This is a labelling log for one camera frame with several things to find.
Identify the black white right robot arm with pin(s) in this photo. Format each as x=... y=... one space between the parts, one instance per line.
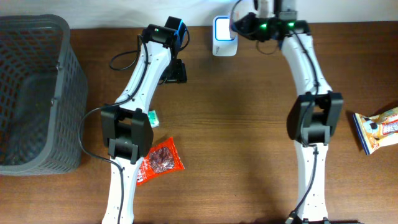
x=314 y=116

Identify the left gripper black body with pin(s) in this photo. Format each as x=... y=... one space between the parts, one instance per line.
x=177 y=72

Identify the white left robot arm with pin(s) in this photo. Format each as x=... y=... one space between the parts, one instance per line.
x=126 y=128

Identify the grey plastic mesh basket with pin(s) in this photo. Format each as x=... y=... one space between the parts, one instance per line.
x=43 y=96

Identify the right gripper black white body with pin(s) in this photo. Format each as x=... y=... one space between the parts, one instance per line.
x=261 y=28

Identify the white barcode scanner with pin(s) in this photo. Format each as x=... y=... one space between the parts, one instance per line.
x=224 y=40

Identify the red Hacks candy bag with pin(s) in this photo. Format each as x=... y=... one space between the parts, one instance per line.
x=161 y=159

